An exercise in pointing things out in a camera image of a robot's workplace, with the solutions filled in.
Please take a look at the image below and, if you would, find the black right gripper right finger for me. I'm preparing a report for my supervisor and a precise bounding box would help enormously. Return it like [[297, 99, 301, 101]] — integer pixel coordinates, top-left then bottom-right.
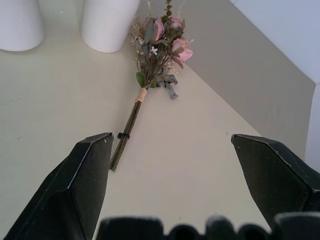
[[230, 133, 320, 230]]

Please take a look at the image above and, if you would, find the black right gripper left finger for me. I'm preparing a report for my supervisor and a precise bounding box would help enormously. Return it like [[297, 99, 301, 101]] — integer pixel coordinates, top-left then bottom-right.
[[3, 132, 115, 240]]

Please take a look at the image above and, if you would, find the white cylindrical vase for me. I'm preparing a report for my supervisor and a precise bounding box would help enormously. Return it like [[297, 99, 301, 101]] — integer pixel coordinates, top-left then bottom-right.
[[0, 0, 45, 52], [80, 0, 141, 54]]

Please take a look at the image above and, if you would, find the pink rose flower bouquet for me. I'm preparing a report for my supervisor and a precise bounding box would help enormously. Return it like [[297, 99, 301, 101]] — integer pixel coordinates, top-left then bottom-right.
[[109, 0, 195, 173]]

